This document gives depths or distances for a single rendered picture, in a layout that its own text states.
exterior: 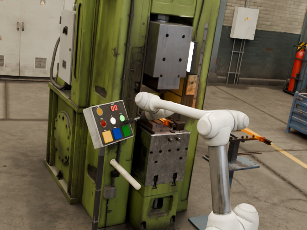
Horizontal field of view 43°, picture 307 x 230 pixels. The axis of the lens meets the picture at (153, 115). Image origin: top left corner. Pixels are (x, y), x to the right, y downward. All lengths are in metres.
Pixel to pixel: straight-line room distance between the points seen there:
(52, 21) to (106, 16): 4.93
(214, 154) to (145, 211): 1.42
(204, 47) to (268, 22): 7.51
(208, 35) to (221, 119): 1.44
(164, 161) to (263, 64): 8.01
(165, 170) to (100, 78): 0.95
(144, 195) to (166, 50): 1.19
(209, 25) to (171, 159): 1.16
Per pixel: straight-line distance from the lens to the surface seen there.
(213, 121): 2.03
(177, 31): 3.03
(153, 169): 3.22
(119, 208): 3.50
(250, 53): 10.67
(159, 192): 3.36
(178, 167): 3.35
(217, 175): 2.12
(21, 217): 3.66
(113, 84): 3.01
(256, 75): 10.94
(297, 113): 6.99
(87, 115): 2.67
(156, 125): 3.14
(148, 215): 3.48
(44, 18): 8.16
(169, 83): 3.08
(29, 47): 8.20
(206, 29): 3.36
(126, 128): 2.83
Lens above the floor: 1.96
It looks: 17 degrees down
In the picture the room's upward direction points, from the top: 7 degrees clockwise
